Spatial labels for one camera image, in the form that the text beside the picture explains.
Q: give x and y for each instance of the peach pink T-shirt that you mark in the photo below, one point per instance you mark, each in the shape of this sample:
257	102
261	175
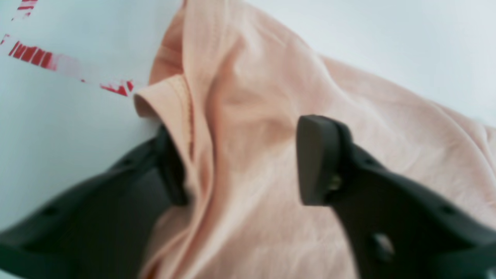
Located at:
229	83

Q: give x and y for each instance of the red tape rectangle marking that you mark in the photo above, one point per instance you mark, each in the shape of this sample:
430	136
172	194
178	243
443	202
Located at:
90	41

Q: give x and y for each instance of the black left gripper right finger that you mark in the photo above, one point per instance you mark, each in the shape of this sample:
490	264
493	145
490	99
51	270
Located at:
395	227

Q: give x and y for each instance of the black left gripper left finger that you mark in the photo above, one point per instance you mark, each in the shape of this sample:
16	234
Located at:
99	228

